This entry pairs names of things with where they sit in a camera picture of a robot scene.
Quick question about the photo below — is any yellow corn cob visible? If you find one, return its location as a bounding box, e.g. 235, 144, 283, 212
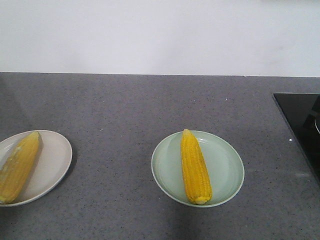
0, 131, 40, 204
180, 129, 213, 205

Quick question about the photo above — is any light green plate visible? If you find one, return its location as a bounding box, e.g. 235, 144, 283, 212
151, 130, 245, 208

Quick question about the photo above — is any beige plate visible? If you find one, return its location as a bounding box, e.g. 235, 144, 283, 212
0, 130, 73, 208

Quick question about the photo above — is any black glass cooktop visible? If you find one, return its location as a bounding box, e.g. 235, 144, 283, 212
273, 92, 320, 184

